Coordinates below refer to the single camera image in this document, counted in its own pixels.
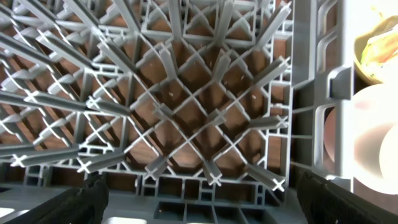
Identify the grey plastic dishwasher rack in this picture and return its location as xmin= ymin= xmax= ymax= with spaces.
xmin=1 ymin=0 xmax=353 ymax=223

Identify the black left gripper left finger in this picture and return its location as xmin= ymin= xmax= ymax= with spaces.
xmin=7 ymin=174 xmax=109 ymax=224

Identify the yellow round plate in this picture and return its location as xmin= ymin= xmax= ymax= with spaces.
xmin=354 ymin=16 xmax=397 ymax=85

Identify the orange green snack wrapper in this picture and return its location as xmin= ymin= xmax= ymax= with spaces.
xmin=360 ymin=30 xmax=397 ymax=66

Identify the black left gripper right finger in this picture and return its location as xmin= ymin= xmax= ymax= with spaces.
xmin=297 ymin=172 xmax=397 ymax=224

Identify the pink bowl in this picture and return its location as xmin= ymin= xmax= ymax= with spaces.
xmin=323 ymin=83 xmax=398 ymax=195

